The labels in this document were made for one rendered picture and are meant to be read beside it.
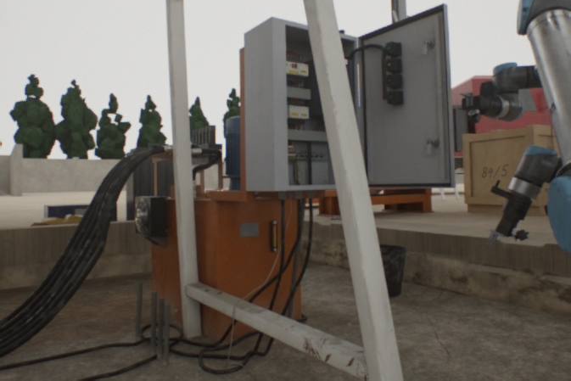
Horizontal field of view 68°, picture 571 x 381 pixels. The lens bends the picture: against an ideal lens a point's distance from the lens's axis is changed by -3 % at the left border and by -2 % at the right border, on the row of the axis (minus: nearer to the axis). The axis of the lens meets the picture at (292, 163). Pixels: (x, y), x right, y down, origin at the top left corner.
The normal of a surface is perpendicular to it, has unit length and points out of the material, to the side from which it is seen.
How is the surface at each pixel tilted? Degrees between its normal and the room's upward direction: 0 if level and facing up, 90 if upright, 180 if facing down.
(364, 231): 80
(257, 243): 90
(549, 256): 89
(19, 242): 90
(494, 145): 90
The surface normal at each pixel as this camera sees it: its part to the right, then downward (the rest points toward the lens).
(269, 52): -0.82, -0.01
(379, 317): 0.56, -0.22
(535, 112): 0.04, -0.11
